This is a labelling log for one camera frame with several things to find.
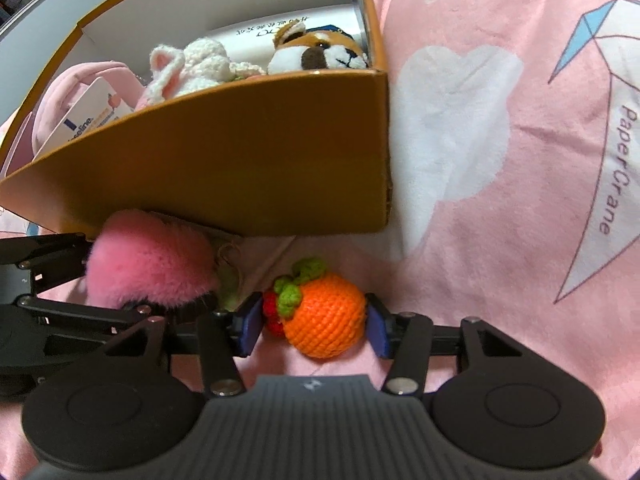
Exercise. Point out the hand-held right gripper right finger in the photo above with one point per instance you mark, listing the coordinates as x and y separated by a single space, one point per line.
377 330

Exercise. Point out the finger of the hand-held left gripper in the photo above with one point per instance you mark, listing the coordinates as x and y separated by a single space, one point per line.
75 310
45 255

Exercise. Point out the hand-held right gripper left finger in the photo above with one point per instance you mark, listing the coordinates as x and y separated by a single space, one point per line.
248 327

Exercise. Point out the orange crochet fruit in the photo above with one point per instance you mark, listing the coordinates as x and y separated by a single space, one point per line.
325 320

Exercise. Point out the pink fluffy pompom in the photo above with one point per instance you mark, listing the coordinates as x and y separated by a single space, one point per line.
150 260

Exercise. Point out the white squeeze tube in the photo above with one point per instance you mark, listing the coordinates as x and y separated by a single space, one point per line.
82 120

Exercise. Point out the orange cardboard box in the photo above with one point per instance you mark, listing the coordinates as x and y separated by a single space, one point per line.
225 160

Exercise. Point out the dusty pink pouch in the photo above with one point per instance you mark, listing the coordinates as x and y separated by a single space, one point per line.
60 87

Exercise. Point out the pink cloud-print blanket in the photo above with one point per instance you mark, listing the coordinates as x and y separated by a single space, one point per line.
500 160

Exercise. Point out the white crochet bunny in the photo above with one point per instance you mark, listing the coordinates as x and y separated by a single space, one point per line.
200 65

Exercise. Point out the brown plush dog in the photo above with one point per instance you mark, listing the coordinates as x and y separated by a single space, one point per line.
320 52

